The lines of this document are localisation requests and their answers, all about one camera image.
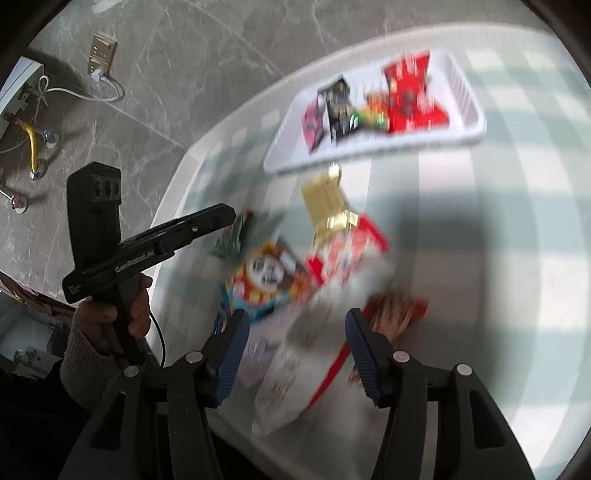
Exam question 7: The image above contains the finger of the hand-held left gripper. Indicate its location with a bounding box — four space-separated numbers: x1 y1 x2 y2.
120 205 238 254

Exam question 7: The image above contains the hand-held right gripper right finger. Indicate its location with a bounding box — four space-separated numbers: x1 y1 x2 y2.
345 308 539 480

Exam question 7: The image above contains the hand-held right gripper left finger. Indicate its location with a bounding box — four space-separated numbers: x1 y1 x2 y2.
58 309 251 480

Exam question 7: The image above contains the dark red brown snack packet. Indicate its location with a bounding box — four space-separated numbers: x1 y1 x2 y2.
348 291 430 388

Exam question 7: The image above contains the white silver snack packet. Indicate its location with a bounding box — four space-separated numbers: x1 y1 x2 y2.
252 286 370 437

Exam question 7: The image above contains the colourful cartoon snack packet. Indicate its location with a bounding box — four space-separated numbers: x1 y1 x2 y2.
224 240 315 319

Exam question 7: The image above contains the red white snack packet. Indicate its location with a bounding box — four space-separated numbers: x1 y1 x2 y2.
305 213 389 296

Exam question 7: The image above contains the gold snack packet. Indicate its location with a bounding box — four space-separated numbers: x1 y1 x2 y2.
301 164 360 245

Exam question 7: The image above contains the white plastic tray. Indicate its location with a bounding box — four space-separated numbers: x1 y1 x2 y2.
263 48 488 175

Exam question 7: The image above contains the person's left forearm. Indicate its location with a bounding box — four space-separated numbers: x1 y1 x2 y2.
59 318 134 412

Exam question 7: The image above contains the person's left hand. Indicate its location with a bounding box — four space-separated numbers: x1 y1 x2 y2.
71 273 155 358

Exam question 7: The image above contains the small green snack packet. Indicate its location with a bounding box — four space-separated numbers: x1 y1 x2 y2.
210 210 254 259

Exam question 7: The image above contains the metal pipe with red tip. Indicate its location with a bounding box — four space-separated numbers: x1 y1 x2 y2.
0 187 28 214

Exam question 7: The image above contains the yellow pipe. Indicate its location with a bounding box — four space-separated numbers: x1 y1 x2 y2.
21 122 46 180

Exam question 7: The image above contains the dark red pink packet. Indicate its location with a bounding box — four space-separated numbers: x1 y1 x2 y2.
301 99 326 154

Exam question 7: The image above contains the white appliance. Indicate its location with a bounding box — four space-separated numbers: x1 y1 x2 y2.
0 55 47 121

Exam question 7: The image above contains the brass floor socket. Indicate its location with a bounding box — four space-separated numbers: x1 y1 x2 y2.
87 32 118 79

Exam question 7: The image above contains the black snack packet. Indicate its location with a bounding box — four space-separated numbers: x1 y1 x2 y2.
318 76 358 146

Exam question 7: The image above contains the green white checked tablecloth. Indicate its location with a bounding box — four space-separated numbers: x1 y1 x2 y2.
152 23 588 480

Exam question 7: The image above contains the large red snack packet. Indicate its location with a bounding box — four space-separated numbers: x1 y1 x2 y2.
381 52 451 136

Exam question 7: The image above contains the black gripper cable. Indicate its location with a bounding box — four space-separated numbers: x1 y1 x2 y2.
148 309 167 367

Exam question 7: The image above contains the white power cable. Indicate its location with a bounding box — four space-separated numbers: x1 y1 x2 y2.
39 69 125 109

